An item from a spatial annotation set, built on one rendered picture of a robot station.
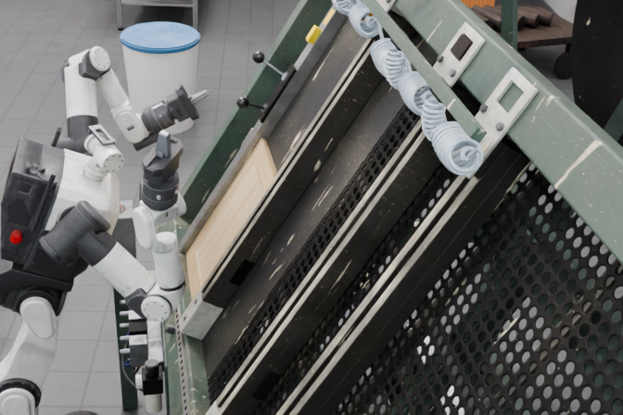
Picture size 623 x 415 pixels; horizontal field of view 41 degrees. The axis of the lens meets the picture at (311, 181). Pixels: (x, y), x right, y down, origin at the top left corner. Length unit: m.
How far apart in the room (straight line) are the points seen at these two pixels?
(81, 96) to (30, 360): 0.80
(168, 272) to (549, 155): 1.11
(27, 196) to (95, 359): 1.61
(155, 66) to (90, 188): 3.07
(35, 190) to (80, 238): 0.21
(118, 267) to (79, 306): 1.92
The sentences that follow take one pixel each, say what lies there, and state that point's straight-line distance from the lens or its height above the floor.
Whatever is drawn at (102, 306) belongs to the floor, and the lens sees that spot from 4.08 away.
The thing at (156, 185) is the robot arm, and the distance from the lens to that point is 1.98.
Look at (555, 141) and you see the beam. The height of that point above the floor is 1.93.
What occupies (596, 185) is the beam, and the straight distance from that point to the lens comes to 1.26.
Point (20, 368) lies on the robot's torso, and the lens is 2.71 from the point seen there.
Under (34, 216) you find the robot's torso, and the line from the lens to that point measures 2.33.
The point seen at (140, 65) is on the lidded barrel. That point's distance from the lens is 5.36.
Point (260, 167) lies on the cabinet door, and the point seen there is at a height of 1.27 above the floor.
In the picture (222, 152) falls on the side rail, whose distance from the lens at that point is 2.91.
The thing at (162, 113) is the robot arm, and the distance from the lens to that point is 2.70.
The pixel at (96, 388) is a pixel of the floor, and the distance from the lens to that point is 3.66.
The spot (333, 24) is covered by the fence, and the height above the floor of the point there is 1.68.
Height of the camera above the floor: 2.50
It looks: 30 degrees down
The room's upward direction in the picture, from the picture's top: 3 degrees clockwise
